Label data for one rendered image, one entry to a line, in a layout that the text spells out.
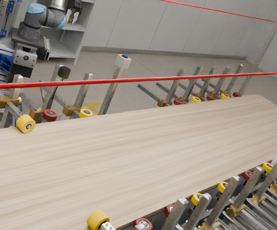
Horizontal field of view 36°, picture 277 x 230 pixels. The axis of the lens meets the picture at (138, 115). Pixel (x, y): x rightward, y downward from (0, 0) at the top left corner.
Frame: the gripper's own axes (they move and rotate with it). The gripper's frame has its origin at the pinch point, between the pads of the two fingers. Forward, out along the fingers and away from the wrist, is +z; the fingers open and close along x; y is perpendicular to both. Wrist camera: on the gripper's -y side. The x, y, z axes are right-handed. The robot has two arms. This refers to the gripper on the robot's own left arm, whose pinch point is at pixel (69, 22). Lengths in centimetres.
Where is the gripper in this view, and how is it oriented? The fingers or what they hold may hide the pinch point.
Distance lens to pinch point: 266.5
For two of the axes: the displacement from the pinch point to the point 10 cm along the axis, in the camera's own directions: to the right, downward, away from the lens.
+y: -2.3, -5.1, 8.3
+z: -3.7, 8.3, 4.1
